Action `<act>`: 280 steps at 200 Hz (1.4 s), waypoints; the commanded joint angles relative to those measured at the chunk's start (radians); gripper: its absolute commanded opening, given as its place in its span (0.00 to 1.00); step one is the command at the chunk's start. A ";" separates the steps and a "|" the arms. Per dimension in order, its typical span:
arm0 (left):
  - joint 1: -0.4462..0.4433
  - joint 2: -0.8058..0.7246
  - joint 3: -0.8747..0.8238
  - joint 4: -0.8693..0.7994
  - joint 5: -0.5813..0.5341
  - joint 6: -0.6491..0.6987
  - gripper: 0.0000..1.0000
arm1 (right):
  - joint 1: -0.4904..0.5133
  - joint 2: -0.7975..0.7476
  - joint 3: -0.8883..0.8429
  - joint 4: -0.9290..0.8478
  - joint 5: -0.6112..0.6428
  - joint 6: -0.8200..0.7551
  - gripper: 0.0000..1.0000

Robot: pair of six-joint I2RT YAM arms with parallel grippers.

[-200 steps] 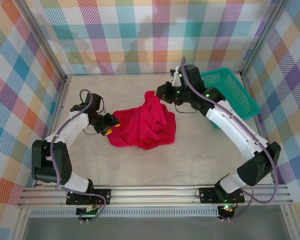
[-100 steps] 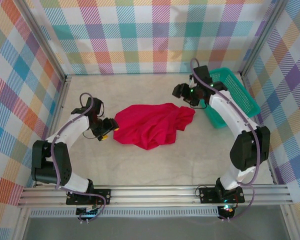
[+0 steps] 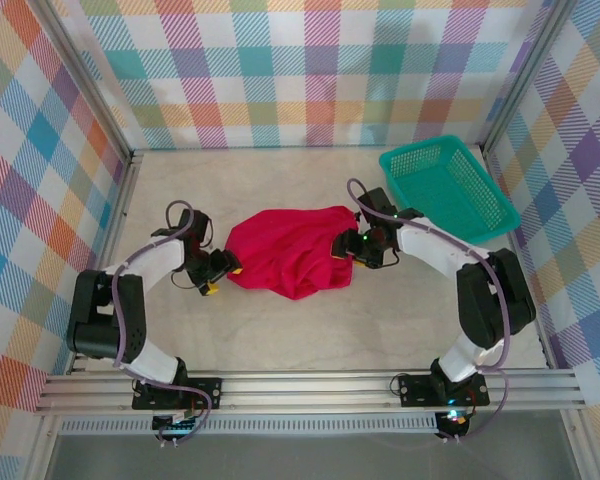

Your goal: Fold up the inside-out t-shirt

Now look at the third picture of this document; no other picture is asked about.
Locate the aluminium table side rail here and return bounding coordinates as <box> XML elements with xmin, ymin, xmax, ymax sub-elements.
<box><xmin>64</xmin><ymin>149</ymin><xmax>146</xmax><ymax>376</ymax></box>
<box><xmin>479</xmin><ymin>144</ymin><xmax>561</xmax><ymax>371</ymax></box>

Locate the red t-shirt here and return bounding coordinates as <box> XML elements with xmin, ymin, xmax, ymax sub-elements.
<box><xmin>223</xmin><ymin>204</ymin><xmax>361</xmax><ymax>301</ymax></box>

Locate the aluminium frame post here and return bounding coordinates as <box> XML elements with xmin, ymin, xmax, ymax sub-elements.
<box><xmin>479</xmin><ymin>0</ymin><xmax>576</xmax><ymax>151</ymax></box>
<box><xmin>27</xmin><ymin>0</ymin><xmax>144</xmax><ymax>161</ymax></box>

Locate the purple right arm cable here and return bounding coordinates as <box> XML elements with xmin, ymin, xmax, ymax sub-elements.
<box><xmin>347</xmin><ymin>178</ymin><xmax>512</xmax><ymax>444</ymax></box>

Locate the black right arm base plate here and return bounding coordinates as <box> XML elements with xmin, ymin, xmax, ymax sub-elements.
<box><xmin>397</xmin><ymin>373</ymin><xmax>491</xmax><ymax>407</ymax></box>

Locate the grey slotted cable duct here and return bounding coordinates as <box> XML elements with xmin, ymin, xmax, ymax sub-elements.
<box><xmin>59</xmin><ymin>417</ymin><xmax>441</xmax><ymax>435</ymax></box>

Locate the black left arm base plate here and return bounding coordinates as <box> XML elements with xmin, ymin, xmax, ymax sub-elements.
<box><xmin>132</xmin><ymin>377</ymin><xmax>224</xmax><ymax>412</ymax></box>

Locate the aluminium frame leg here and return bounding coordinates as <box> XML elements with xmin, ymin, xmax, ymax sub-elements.
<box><xmin>562</xmin><ymin>410</ymin><xmax>599</xmax><ymax>480</ymax></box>
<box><xmin>27</xmin><ymin>413</ymin><xmax>61</xmax><ymax>480</ymax></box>

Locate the teal plastic mesh basket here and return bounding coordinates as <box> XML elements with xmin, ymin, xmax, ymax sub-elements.
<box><xmin>378</xmin><ymin>134</ymin><xmax>521</xmax><ymax>256</ymax></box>

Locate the long aluminium mounting rail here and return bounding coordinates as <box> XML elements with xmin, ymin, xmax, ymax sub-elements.
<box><xmin>34</xmin><ymin>369</ymin><xmax>589</xmax><ymax>416</ymax></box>

